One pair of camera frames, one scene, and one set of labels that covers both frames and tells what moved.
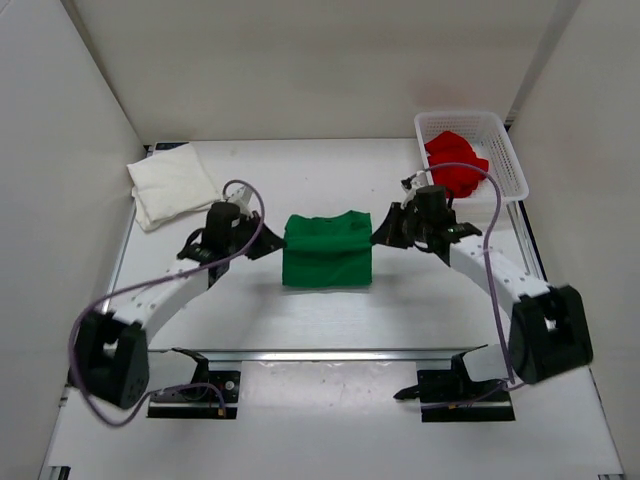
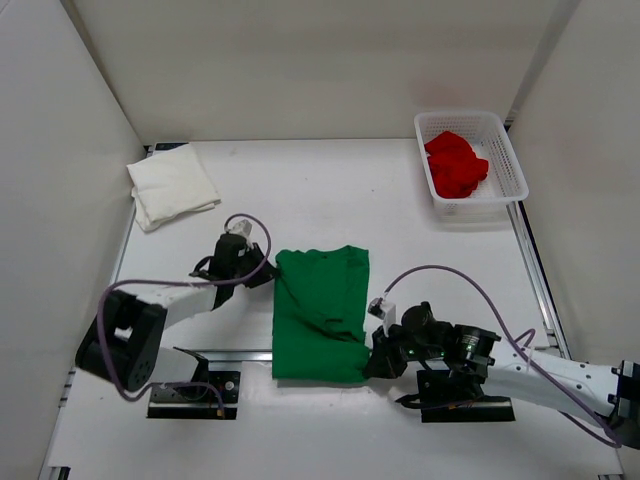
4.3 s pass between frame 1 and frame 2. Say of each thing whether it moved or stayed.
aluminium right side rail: stayed
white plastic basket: stayed
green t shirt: moved
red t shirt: stayed
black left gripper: moved
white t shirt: stayed
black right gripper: moved
